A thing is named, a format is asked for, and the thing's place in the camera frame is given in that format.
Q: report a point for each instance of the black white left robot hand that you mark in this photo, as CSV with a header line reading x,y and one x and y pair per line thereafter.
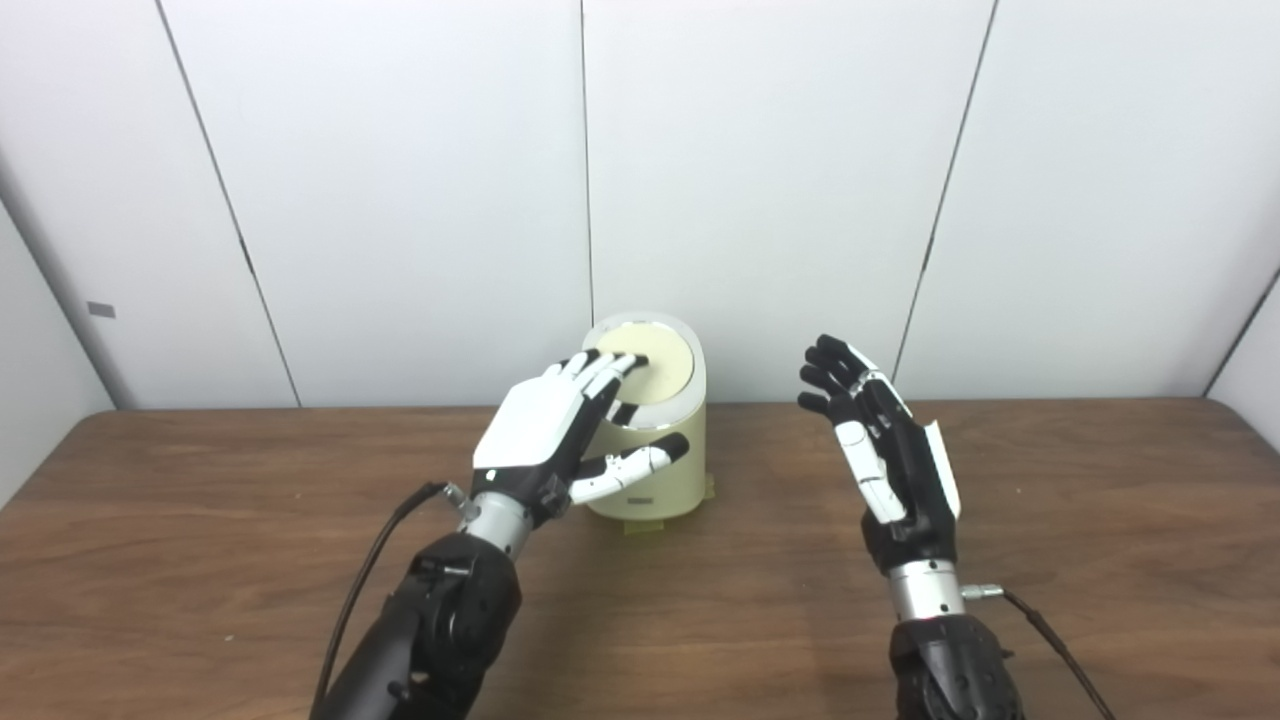
x,y
535,430

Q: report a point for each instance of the small gray wall sticker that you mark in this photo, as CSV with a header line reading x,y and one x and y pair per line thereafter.
x,y
101,310

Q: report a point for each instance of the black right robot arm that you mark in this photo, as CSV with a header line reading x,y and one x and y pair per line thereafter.
x,y
950,660

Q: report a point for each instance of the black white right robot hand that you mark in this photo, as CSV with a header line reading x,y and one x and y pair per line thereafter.
x,y
915,480

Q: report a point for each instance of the cream-colored round bin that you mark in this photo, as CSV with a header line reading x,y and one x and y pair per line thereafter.
x,y
670,495

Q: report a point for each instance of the cream round bin lid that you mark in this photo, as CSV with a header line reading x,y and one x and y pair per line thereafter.
x,y
668,365

